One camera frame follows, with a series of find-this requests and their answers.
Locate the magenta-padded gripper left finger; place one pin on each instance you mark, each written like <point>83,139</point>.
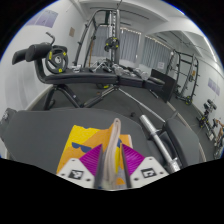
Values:
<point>90,160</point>

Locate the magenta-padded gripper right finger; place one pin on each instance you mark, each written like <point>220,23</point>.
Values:
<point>133,160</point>

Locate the yellow orange blue printed towel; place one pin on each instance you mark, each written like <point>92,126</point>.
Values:
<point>83,135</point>

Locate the silver barbell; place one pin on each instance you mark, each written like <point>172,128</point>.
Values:
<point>156,136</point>

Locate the black box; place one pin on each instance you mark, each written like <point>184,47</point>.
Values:
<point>165,85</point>

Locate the black bench with roller pads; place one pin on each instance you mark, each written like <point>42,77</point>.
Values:
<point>83,78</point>

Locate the black dumbbell stand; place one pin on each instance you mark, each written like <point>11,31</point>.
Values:
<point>206,116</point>

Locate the group of grey dumbbells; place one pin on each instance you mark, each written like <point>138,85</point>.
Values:
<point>133,71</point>

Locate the black squat rack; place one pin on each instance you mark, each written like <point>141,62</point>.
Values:
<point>193,76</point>

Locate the black weight plate yellow marks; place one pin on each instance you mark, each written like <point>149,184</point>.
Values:
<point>56,60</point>

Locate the grey window blinds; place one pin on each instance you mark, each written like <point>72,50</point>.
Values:
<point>153,53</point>

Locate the small black plate yellow marks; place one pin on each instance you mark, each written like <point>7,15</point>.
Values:
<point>111,43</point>

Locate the small purple wall poster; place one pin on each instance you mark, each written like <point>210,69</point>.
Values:
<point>214,86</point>

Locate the small brown wall plaque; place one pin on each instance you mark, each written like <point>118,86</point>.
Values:
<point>72,31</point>

